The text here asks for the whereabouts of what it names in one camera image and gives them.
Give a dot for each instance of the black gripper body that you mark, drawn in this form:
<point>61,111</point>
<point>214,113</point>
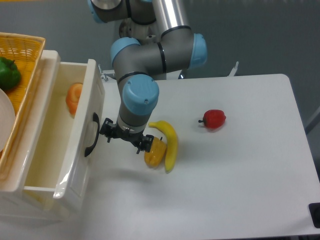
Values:
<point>129,133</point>

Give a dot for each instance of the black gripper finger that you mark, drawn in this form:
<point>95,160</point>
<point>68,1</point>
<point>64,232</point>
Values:
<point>109,129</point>
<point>144,143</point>

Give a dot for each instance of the white top drawer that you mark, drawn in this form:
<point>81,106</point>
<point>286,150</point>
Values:
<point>65,147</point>

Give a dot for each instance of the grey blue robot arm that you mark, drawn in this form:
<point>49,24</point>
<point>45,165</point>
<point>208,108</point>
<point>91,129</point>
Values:
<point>173,46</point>

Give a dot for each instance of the white drawer cabinet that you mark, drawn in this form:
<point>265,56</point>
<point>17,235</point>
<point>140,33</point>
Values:
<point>18,198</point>

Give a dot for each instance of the yellow bell pepper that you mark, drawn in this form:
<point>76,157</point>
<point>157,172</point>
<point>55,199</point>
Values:
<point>157,151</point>

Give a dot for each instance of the yellow banana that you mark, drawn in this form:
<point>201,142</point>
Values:
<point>172,143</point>

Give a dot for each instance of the orange bread roll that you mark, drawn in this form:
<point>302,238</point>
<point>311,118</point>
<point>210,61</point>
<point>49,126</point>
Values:
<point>73,97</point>

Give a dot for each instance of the red bell pepper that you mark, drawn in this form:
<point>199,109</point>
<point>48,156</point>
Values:
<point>213,118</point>

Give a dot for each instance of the white plate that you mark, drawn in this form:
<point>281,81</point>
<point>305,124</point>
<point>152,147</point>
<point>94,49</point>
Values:
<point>7,119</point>

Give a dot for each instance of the green bell pepper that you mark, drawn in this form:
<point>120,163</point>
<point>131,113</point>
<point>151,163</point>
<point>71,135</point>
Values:
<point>10,76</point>

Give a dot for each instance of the yellow woven basket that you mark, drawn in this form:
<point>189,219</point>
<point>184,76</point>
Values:
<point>26,51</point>

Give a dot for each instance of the black corner object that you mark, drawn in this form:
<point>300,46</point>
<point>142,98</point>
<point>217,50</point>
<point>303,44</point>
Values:
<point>314,209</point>

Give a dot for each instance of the white table bracket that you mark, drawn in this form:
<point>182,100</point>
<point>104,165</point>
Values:
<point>234,70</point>

